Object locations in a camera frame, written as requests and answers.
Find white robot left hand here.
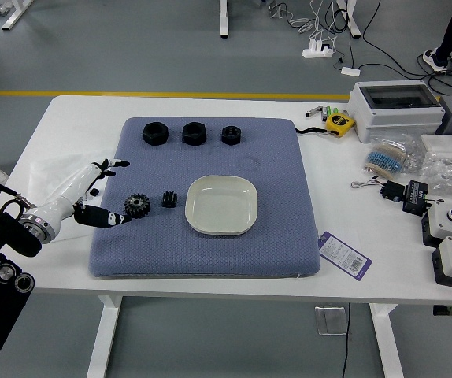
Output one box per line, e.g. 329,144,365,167
32,157,133,230

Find large black bevel gear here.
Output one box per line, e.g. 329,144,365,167
124,193,152,223

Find small black spur gear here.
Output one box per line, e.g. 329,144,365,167
161,190,179,209

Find large black hex nut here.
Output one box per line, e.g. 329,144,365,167
181,120,208,146
142,121,169,146

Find small black hex nut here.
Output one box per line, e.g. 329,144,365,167
220,124,243,146

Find silver box under table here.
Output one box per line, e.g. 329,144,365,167
314,306,348,336

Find small white flat box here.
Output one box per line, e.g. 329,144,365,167
421,134,452,161

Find clear printed plastic bag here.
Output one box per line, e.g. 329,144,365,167
28,151,111,216

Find white square dish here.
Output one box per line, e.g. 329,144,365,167
184,175,259,237

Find blue-grey quilted mat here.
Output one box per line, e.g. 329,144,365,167
88,116,322,280

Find white background table leg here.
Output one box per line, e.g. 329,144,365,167
336,0,364,39
1,0,35,31
219,0,232,39

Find purple barcode tag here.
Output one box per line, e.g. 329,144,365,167
317,231,372,280

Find white power strip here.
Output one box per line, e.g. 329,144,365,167
302,38,335,60

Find bag of blue resistors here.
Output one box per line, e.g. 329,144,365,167
362,132,424,177

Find black module with green label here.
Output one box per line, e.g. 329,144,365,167
402,180,432,216

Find clear crumpled plastic bag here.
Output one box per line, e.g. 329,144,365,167
421,151,452,195

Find yellow tape measure with strap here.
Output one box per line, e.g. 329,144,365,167
295,113,357,138

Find white floor cables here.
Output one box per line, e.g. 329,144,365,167
287,0,343,45

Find black cable under table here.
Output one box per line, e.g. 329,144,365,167
341,302,351,378

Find black module with wires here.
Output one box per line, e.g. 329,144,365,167
350,176,405,202

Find grey enclosure with clear lid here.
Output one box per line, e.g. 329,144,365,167
346,80,446,143

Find black floor cable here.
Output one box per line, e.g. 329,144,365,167
328,0,452,92

